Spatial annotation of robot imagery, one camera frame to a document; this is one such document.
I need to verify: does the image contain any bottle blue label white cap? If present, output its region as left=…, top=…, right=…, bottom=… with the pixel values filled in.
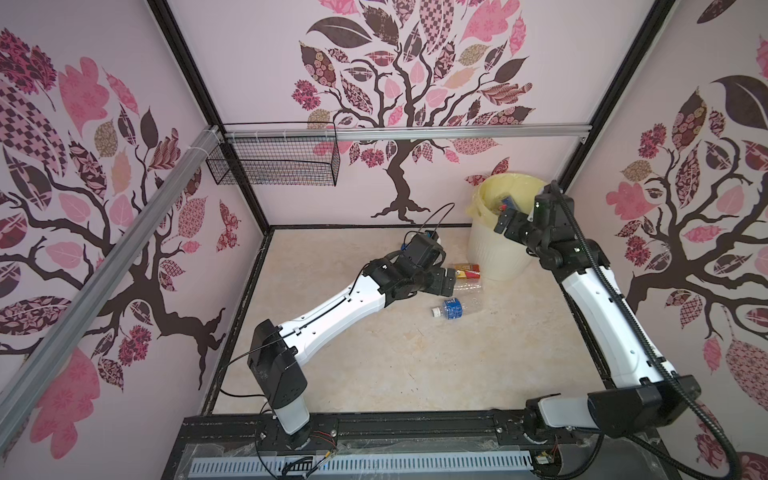
left=430, top=297, right=483, bottom=320

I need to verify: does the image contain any Fiji bottle red flower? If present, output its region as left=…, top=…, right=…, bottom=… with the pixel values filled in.
left=499, top=196, right=519, bottom=212

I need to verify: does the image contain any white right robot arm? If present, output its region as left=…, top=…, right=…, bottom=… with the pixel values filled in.
left=494, top=183, right=701, bottom=438

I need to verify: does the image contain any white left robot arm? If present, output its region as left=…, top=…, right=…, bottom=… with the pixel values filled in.
left=247, top=256, right=457, bottom=436

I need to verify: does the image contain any cream bin yellow bag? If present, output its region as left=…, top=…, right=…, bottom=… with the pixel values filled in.
left=466, top=173, right=545, bottom=282

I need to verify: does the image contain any clear crushed bottle white cap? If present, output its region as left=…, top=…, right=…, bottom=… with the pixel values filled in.
left=453, top=278, right=482, bottom=294

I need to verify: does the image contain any red yellow label bottle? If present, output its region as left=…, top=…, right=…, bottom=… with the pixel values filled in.
left=452, top=263, right=481, bottom=281

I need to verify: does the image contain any white vent strip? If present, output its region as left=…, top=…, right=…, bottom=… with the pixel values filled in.
left=187, top=451, right=533, bottom=479

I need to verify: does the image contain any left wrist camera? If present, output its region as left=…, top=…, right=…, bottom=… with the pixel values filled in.
left=404, top=233, right=446, bottom=269

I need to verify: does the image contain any black wire basket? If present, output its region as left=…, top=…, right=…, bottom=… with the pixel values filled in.
left=206, top=120, right=341, bottom=187

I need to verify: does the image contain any black base frame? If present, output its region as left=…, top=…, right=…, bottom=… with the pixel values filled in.
left=161, top=409, right=679, bottom=479

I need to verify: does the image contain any aluminium rail back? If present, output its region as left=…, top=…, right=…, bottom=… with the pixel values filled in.
left=225, top=123, right=592, bottom=141

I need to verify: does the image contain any aluminium rail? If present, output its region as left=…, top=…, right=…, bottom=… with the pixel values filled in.
left=1, top=125, right=221, bottom=448
left=225, top=123, right=592, bottom=141

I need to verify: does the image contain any aluminium rail left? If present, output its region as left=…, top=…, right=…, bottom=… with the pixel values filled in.
left=1, top=125, right=221, bottom=448

